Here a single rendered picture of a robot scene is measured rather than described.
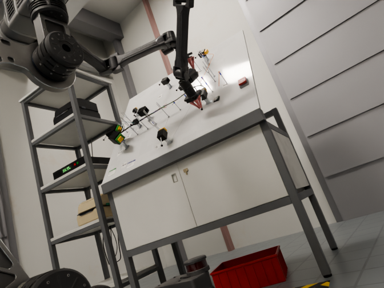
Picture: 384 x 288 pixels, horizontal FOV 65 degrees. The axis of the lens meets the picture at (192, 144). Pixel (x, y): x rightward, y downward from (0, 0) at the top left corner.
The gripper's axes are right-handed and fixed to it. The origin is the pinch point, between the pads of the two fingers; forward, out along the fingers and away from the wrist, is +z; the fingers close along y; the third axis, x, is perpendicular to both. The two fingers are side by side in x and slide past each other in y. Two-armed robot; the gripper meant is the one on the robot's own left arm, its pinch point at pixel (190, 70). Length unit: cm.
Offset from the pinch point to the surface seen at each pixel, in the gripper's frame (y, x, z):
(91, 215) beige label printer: 96, 43, 58
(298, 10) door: -45, -204, -4
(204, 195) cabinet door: 8, 36, 66
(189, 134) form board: 10.0, 17.0, 33.2
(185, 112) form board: 18.7, -4.1, 23.4
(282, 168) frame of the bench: -38, 29, 64
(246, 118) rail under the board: -28.1, 19.4, 35.0
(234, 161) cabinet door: -14, 27, 54
